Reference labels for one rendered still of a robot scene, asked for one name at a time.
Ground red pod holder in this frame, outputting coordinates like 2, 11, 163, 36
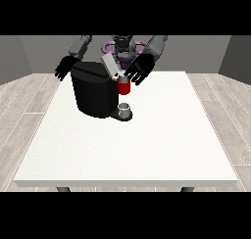
116, 76, 131, 96

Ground black coffee machine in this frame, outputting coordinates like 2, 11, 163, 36
70, 60, 133, 121

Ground pale grey machine lid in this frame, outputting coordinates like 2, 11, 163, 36
100, 52, 124, 81

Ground small grey cup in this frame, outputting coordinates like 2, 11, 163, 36
117, 102, 132, 118

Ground grey robot trunk purple rings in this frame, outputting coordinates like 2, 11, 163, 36
101, 35, 148, 71

